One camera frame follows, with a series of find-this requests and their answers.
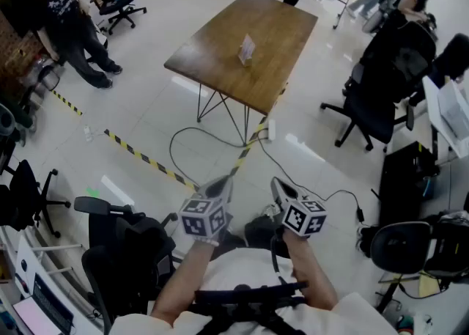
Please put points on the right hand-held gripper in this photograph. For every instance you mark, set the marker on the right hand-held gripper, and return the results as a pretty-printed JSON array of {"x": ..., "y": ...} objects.
[{"x": 304, "y": 218}]

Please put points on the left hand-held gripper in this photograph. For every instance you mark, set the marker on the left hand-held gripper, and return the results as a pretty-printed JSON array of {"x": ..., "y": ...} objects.
[{"x": 199, "y": 220}]

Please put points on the white table card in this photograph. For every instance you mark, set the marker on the white table card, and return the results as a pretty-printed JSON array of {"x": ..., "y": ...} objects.
[{"x": 248, "y": 47}]

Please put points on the person's right forearm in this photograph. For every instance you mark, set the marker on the person's right forearm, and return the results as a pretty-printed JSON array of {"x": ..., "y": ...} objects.
[{"x": 311, "y": 275}]

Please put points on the person's left forearm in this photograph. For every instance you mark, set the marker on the person's left forearm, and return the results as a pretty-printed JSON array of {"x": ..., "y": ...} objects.
[{"x": 179, "y": 282}]

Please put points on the person's black trousers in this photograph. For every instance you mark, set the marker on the person's black trousers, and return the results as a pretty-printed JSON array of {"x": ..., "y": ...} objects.
[{"x": 260, "y": 231}]

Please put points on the yellow black hazard tape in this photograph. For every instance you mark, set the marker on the yellow black hazard tape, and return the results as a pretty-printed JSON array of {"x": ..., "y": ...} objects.
[
  {"x": 67, "y": 102},
  {"x": 146, "y": 157},
  {"x": 249, "y": 144}
]

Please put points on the person's white shirt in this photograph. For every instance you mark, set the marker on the person's white shirt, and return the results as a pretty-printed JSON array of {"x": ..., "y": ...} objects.
[{"x": 242, "y": 267}]

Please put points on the black chest harness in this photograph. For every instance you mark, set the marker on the black chest harness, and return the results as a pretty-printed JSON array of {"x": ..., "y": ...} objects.
[{"x": 238, "y": 295}]

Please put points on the black equipment case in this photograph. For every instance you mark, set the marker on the black equipment case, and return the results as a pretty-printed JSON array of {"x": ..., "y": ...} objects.
[{"x": 403, "y": 179}]

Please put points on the green floor arrow sticker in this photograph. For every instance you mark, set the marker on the green floor arrow sticker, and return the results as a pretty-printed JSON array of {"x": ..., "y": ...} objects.
[{"x": 93, "y": 192}]

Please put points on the wooden table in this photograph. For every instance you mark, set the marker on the wooden table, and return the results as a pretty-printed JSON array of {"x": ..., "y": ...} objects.
[{"x": 256, "y": 25}]

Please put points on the white desk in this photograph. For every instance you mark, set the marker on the white desk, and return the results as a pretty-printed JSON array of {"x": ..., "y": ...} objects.
[
  {"x": 22, "y": 267},
  {"x": 434, "y": 106}
]

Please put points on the white box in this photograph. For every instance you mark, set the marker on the white box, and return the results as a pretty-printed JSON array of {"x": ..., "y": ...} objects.
[{"x": 454, "y": 110}]

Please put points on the trash can with bag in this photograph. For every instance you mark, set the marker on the trash can with bag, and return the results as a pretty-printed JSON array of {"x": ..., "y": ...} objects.
[{"x": 49, "y": 78}]

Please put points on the open laptop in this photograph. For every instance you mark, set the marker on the open laptop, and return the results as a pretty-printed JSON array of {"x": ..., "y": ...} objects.
[{"x": 47, "y": 308}]

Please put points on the group of clear water bottles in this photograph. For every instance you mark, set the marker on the group of clear water bottles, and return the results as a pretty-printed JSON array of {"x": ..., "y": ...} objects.
[{"x": 33, "y": 69}]

